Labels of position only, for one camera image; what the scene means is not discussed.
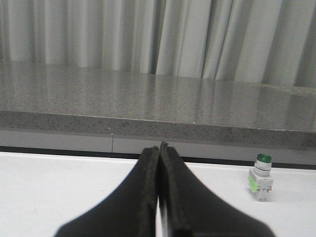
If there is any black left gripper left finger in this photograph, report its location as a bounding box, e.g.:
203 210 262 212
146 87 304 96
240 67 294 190
56 146 159 237

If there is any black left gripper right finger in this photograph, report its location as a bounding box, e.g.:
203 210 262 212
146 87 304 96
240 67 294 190
159 142 275 237

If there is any grey granite counter ledge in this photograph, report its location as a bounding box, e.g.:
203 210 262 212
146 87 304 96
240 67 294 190
0 61 316 168

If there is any grey pleated curtain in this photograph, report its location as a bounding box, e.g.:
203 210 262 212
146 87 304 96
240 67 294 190
0 0 316 87

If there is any green pushbutton switch white body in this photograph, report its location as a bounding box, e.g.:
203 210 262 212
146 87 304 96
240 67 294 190
248 154 274 201

